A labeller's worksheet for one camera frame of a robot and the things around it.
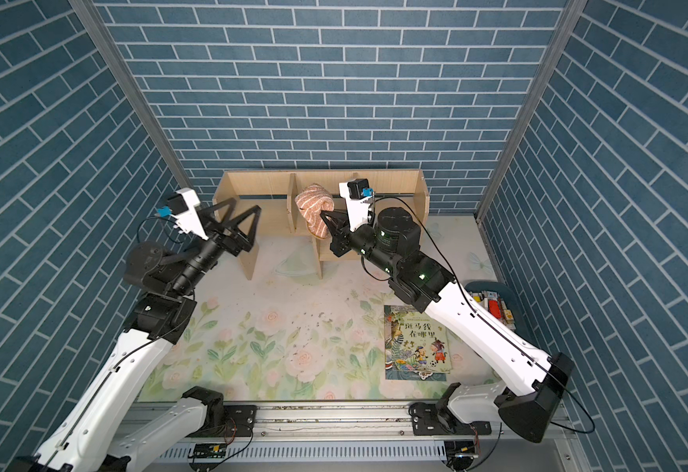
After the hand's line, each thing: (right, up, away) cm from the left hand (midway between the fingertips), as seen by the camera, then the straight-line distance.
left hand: (254, 206), depth 58 cm
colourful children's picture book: (+38, -38, +29) cm, 61 cm away
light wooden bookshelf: (-5, +8, +29) cm, 31 cm away
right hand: (+14, -1, +2) cm, 15 cm away
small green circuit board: (-15, -59, +14) cm, 63 cm away
